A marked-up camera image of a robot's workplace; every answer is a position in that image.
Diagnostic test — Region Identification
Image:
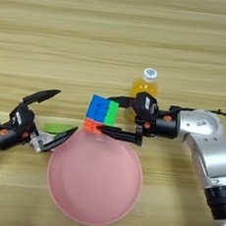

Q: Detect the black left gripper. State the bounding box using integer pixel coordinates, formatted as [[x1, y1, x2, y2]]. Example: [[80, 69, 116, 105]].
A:
[[0, 84, 83, 158]]

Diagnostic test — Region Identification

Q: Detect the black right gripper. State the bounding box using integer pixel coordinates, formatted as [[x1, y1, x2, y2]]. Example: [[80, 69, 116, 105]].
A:
[[98, 93, 181, 150]]

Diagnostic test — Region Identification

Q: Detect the colourful puzzle cube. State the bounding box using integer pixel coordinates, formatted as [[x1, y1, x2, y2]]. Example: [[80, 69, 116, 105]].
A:
[[83, 92, 122, 137]]

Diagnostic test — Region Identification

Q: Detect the orange juice bottle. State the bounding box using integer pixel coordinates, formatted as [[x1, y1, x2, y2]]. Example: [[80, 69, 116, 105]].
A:
[[123, 66, 162, 126]]

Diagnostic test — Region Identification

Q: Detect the pink round plate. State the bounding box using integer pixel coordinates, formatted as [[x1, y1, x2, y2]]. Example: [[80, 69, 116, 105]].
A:
[[41, 125, 148, 226]]

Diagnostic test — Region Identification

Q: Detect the green rectangular block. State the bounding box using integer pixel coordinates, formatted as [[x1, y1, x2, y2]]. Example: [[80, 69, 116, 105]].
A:
[[43, 121, 78, 137]]

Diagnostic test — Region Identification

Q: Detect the small pink white card box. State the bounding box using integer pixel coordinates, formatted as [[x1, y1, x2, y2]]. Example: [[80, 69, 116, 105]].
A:
[[35, 131, 59, 147]]

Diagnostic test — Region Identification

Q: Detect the black box with white label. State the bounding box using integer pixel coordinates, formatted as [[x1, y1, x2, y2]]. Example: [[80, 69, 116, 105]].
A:
[[132, 90, 161, 123]]

